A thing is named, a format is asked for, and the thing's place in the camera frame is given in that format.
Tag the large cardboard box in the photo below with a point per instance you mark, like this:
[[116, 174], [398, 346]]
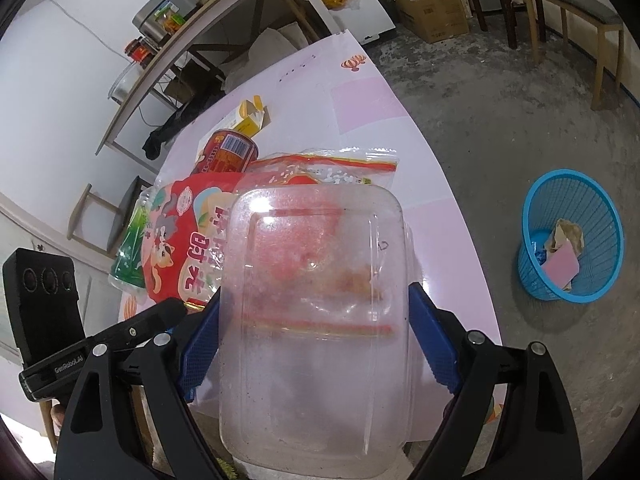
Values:
[[435, 15]]

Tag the red drink can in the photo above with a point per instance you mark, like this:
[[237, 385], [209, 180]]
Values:
[[225, 155]]

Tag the white pillow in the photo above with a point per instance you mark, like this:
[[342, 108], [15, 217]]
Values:
[[280, 45]]

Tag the red snack bag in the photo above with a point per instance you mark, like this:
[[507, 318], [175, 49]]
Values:
[[185, 240]]

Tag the clear plastic container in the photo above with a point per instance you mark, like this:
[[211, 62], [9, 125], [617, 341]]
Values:
[[310, 360]]

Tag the blue plastic basket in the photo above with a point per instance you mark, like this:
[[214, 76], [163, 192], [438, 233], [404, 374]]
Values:
[[595, 280]]

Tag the wooden chair dark seat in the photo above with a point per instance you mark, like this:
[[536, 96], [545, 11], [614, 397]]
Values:
[[127, 200], [575, 2]]

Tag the small cardboard box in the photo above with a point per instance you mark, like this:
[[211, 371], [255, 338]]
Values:
[[182, 85]]

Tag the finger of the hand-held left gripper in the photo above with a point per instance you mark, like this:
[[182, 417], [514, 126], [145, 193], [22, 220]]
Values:
[[145, 320]]

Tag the black cloth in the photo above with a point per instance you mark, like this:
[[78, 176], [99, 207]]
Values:
[[165, 135]]

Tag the pickle jar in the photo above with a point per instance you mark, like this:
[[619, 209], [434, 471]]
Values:
[[170, 20]]

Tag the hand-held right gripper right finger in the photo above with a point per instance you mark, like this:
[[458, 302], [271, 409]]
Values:
[[435, 340]]

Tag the small yellow box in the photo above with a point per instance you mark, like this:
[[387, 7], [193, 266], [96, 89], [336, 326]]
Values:
[[247, 122]]

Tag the white door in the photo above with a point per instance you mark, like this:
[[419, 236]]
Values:
[[30, 230]]

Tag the clear zip bag red print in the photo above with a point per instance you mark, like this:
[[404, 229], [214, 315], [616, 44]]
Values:
[[350, 170]]

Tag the white side table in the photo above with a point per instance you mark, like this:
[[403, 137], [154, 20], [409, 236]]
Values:
[[200, 27]]

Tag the blue wrapper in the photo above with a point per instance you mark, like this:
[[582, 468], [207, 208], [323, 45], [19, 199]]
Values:
[[539, 247]]

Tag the red label jar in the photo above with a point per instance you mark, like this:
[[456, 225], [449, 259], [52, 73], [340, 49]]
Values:
[[142, 52]]

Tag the green plastic bottle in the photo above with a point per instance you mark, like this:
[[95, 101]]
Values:
[[130, 250]]

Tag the glass bowl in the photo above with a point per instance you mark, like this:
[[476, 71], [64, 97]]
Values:
[[125, 85]]

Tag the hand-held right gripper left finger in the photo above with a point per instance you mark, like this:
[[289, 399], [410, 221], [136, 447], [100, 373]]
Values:
[[200, 340]]

